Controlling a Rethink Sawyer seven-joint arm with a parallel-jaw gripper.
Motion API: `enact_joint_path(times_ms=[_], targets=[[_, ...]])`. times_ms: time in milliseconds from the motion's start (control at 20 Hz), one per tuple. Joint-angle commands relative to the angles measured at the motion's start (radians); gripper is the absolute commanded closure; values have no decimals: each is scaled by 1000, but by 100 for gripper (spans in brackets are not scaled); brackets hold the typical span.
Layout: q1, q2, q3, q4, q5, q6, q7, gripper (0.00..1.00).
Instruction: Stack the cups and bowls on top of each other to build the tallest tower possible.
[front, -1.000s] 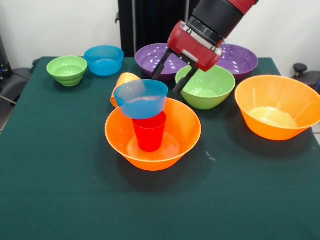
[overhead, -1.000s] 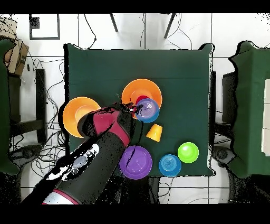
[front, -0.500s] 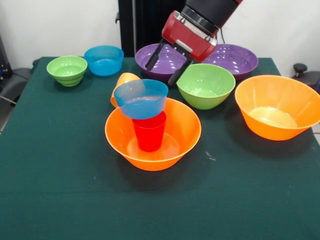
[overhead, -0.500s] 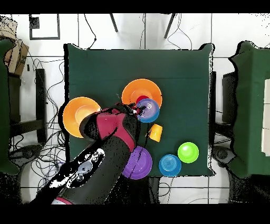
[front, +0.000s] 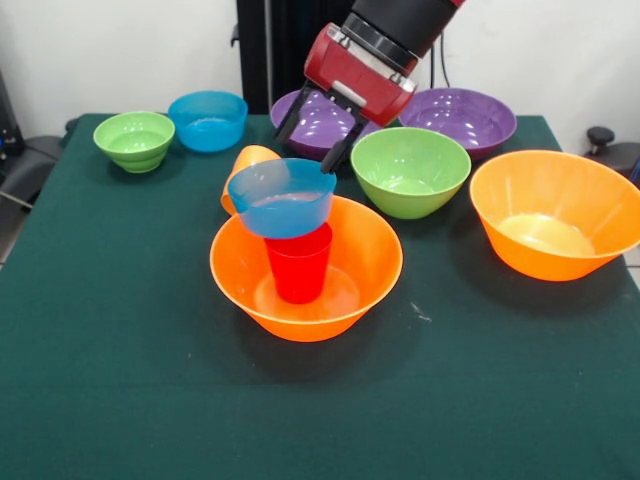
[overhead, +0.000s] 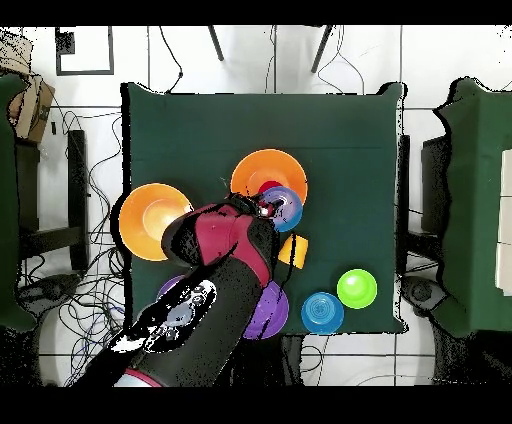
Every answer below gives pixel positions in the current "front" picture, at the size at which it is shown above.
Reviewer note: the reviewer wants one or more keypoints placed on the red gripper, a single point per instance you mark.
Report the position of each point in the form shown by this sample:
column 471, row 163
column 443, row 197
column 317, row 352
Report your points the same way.
column 357, row 80

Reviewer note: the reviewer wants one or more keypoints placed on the orange plastic cup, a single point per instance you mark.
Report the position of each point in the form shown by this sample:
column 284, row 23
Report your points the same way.
column 250, row 155

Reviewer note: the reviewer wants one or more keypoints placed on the small blue plastic bowl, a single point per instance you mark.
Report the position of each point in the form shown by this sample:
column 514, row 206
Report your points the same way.
column 207, row 120
column 285, row 215

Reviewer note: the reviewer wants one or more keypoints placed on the medium green plastic bowl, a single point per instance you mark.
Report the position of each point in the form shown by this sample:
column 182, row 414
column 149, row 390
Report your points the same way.
column 410, row 165

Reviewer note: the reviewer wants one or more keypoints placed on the large orange plastic bowl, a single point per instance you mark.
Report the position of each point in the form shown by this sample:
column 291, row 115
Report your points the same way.
column 555, row 195
column 370, row 250

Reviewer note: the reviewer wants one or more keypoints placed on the red plastic cup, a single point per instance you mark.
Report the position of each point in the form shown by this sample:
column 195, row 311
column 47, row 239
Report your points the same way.
column 300, row 272

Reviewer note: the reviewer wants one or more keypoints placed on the purple plastic bowl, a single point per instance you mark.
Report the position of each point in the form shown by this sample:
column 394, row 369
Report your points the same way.
column 457, row 120
column 320, row 130

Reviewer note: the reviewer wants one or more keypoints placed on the small green plastic bowl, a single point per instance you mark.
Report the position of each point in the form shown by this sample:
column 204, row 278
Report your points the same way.
column 132, row 137

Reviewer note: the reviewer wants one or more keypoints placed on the dark green tablecloth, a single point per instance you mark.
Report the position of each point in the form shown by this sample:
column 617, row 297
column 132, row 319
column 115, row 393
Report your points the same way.
column 320, row 400

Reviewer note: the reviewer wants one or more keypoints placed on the black round knob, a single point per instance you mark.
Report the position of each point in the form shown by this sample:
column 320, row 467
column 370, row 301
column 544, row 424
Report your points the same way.
column 600, row 136

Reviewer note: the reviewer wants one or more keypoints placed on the black device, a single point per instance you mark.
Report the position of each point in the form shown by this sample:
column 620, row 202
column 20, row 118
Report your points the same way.
column 10, row 125

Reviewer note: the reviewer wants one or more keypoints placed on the dark brown rounded base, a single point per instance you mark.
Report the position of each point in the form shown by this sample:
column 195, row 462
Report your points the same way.
column 622, row 157

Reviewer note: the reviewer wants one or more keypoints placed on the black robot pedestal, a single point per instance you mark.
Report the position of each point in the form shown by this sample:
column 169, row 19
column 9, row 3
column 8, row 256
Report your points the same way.
column 280, row 45

